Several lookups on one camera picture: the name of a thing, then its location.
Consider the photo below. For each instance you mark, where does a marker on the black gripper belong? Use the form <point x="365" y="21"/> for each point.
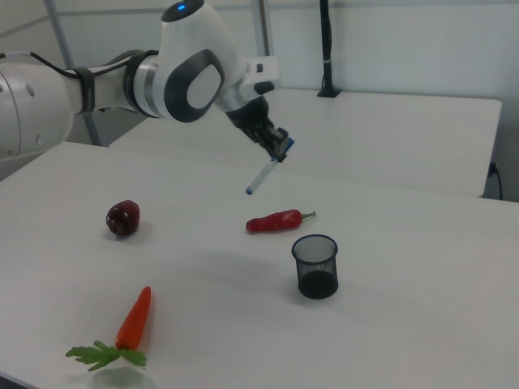
<point x="253" y="117"/>

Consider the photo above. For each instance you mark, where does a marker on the white marker with blue cap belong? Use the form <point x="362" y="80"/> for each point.
<point x="262" y="176"/>

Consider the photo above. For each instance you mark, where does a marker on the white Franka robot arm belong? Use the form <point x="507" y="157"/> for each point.
<point x="190" y="77"/>

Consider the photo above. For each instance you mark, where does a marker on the black pole base clamp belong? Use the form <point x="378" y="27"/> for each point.
<point x="328" y="93"/>

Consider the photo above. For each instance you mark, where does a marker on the red toy chili pepper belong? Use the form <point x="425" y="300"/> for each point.
<point x="275" y="221"/>

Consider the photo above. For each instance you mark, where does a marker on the white side table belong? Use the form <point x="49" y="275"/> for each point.
<point x="365" y="133"/>

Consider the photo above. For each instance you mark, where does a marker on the black mesh pen cup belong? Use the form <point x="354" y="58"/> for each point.
<point x="316" y="269"/>

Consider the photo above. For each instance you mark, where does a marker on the dark red toy apple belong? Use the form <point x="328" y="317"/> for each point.
<point x="123" y="218"/>

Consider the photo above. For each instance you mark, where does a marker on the orange toy carrot green leaves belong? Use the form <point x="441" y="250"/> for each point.
<point x="134" y="320"/>

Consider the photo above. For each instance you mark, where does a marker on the black camera stand pole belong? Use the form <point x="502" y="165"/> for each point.
<point x="326" y="40"/>

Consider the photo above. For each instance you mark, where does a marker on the grey vertical wall post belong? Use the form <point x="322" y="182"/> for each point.
<point x="265" y="24"/>

